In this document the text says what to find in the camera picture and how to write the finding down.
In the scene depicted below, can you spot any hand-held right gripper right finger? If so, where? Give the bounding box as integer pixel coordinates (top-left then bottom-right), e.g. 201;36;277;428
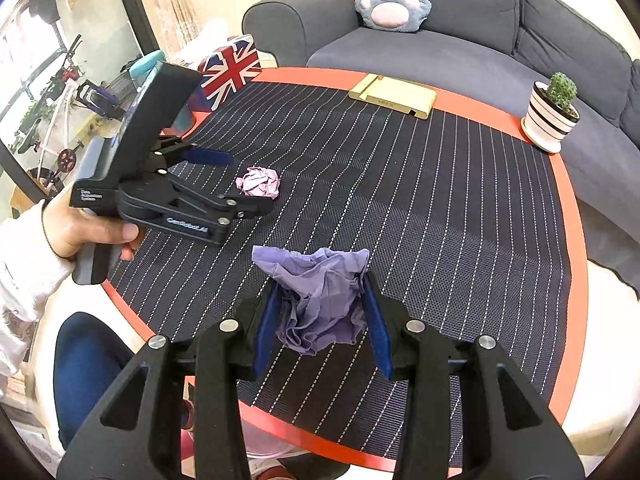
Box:
361;272;585;480

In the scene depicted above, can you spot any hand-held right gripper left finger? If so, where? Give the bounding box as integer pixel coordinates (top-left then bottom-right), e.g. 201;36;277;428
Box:
56;285;281;480

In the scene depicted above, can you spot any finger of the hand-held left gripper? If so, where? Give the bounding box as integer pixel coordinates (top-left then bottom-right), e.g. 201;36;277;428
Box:
167;172;276;218
157;135;233;167

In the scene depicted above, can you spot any pink paper ball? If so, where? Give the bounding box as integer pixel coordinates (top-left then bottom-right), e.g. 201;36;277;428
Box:
235;166;282;201

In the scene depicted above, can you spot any purple paper ball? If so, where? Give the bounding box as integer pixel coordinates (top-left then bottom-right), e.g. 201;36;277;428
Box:
251;246;371;357

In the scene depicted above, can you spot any person's left forearm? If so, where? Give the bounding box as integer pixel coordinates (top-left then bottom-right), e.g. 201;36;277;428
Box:
0;202;73;376

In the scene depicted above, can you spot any person's left hand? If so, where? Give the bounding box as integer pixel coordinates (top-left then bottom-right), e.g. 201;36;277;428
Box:
41;191;141;262

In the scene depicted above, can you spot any white tissue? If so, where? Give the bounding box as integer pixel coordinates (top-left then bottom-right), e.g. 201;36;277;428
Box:
187;17;236;68

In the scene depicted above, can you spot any flag print tissue box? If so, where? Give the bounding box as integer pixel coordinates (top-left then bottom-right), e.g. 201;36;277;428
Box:
190;33;262;111

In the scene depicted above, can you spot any patterned beige curtain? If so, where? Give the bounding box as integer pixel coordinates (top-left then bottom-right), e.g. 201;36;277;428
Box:
150;0;201;61

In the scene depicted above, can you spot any white bicycle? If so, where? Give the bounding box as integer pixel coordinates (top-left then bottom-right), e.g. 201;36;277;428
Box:
12;35;101;186

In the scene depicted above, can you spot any person's leg in jeans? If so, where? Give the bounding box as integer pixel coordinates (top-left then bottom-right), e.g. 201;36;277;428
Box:
52;311;151;453

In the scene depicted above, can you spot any wooden phone stand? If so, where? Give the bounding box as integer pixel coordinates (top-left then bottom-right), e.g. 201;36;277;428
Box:
348;74;437;121

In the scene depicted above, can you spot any grey pink paw cushion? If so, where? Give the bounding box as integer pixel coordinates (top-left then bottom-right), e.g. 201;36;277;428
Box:
355;0;432;34

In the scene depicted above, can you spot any dark grey sofa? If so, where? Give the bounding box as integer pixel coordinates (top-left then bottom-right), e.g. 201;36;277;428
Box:
242;0;640;301

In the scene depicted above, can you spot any cactus in striped pot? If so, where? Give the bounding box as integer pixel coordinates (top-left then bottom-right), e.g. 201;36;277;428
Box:
521;72;581;154

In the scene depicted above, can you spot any black glass door frame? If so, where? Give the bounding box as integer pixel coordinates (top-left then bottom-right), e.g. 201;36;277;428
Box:
0;0;163;211

